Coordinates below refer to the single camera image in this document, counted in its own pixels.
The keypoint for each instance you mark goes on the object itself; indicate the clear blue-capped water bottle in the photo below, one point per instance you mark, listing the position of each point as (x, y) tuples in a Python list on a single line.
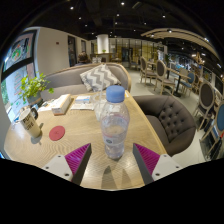
[(115, 126)]

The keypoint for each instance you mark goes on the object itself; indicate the group of dining chairs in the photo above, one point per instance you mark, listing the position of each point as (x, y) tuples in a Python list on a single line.
[(161, 71)]

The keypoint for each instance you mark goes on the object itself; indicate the group of ceiling lights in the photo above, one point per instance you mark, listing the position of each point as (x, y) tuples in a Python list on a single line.
[(133, 18)]

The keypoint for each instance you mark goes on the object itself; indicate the green potted plant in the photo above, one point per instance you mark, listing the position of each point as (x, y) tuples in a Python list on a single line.
[(31, 86)]

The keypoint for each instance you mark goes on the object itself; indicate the white printed booklet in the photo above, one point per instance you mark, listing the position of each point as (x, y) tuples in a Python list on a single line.
[(81, 102)]

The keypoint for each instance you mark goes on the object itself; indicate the grey white chevron cushion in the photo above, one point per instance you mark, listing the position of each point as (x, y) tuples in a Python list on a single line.
[(98, 78)]

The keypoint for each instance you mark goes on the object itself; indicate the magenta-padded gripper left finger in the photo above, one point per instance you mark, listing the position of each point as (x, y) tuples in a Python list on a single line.
[(77, 160)]

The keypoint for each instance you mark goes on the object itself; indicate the window with colourful stickers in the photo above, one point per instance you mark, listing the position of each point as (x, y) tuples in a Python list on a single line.
[(18, 56)]

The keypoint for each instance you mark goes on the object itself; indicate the flat round red coaster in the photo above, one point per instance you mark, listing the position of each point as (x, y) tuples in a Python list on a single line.
[(57, 133)]

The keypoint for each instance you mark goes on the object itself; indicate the white printed mug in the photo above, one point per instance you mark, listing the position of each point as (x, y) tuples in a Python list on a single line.
[(29, 124)]

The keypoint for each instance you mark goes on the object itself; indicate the cream tissue box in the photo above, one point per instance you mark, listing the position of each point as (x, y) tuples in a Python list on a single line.
[(61, 105)]

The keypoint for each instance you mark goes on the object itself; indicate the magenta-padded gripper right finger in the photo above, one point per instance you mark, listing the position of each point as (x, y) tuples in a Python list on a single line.
[(146, 160)]

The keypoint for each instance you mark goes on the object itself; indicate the grey upholstered sofa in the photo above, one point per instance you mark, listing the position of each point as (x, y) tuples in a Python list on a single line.
[(63, 83)]

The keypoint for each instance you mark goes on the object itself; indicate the person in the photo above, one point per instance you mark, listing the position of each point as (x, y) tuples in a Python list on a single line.
[(82, 59)]

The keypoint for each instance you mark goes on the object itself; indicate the grey tufted armchair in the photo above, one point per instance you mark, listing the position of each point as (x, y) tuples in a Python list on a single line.
[(173, 123)]

